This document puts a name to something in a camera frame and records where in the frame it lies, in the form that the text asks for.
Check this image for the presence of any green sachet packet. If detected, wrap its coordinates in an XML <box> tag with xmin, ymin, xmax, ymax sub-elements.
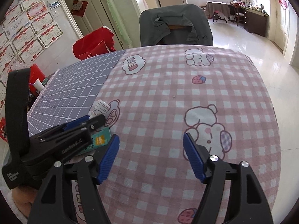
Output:
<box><xmin>77</xmin><ymin>127</ymin><xmax>112</xmax><ymax>156</ymax></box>

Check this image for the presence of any small white plastic bottle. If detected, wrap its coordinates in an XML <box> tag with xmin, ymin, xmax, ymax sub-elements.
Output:
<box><xmin>88</xmin><ymin>100</ymin><xmax>110</xmax><ymax>118</ymax></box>

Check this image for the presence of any person's left hand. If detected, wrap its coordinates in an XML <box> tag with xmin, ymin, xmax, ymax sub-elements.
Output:
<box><xmin>6</xmin><ymin>187</ymin><xmax>38</xmax><ymax>223</ymax></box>

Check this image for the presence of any white paper cup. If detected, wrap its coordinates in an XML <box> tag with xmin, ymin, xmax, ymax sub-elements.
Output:
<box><xmin>33</xmin><ymin>79</ymin><xmax>45</xmax><ymax>92</ymax></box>

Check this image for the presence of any red gift box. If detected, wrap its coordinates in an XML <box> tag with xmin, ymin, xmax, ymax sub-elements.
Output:
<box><xmin>29</xmin><ymin>63</ymin><xmax>46</xmax><ymax>91</ymax></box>

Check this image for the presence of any pink and grey checked tablecloth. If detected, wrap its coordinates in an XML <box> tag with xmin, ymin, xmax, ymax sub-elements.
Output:
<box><xmin>28</xmin><ymin>45</ymin><xmax>281</xmax><ymax>223</ymax></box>

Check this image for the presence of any chair with grey jacket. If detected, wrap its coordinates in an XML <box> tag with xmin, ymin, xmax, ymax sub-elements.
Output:
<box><xmin>139</xmin><ymin>4</ymin><xmax>213</xmax><ymax>46</ymax></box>

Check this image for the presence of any round table with cloth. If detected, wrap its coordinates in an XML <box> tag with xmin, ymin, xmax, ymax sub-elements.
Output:
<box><xmin>205</xmin><ymin>1</ymin><xmax>231</xmax><ymax>23</ymax></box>

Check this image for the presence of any dark wooden desk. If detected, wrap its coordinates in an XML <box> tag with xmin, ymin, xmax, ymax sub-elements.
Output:
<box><xmin>229</xmin><ymin>3</ymin><xmax>269</xmax><ymax>37</ymax></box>

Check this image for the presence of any wooden desk chair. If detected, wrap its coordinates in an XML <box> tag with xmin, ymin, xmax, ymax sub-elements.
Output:
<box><xmin>233</xmin><ymin>3</ymin><xmax>244</xmax><ymax>26</ymax></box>

